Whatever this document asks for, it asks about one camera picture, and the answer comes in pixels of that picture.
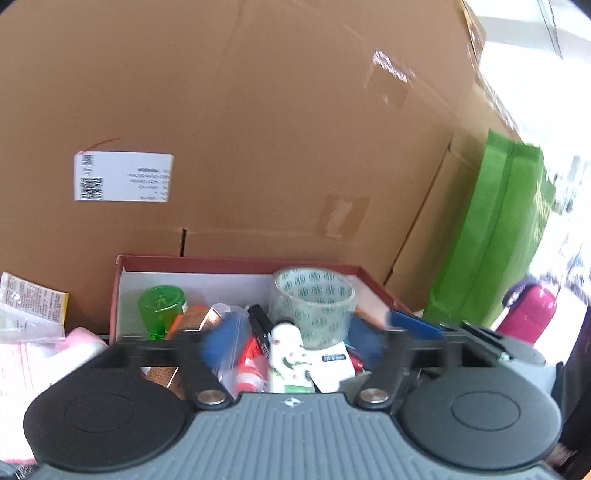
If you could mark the black marker pen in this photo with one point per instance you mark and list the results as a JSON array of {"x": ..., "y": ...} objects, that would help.
[{"x": 261, "y": 327}]

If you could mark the pink sponge in bag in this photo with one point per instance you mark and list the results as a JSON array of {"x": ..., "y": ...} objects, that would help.
[{"x": 27, "y": 370}]

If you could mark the clear snack packet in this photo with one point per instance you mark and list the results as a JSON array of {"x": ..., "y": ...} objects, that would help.
[{"x": 31, "y": 312}]

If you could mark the green plastic cup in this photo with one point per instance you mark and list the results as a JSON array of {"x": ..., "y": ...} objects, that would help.
[{"x": 158, "y": 307}]

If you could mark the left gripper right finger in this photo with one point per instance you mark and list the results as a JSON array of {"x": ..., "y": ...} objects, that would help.
[{"x": 395, "y": 362}]

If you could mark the dark red storage box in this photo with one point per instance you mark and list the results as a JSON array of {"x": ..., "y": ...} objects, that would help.
[{"x": 207, "y": 281}]

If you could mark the pink water bottle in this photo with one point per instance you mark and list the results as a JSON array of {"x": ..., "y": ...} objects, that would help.
[{"x": 531, "y": 305}]

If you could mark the green tote bag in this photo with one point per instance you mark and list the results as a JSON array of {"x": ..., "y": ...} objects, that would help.
[{"x": 499, "y": 237}]

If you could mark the white green small bottle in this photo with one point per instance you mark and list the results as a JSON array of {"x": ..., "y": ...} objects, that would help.
[{"x": 289, "y": 363}]

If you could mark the small gold box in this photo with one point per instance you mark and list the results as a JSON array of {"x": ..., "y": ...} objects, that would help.
[{"x": 200, "y": 318}]

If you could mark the patterned clear tape roll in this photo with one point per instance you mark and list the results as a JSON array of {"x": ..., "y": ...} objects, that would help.
[{"x": 320, "y": 302}]

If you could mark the white tag card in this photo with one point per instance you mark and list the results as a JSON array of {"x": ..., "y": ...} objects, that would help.
[{"x": 331, "y": 366}]

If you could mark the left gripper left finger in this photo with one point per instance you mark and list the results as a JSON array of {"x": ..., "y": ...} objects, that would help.
[{"x": 176, "y": 364}]

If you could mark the white shipping label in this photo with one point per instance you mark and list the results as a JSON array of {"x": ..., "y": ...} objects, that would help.
[{"x": 108, "y": 176}]

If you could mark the large cardboard box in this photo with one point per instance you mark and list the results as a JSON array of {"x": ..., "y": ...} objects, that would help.
[{"x": 300, "y": 130}]

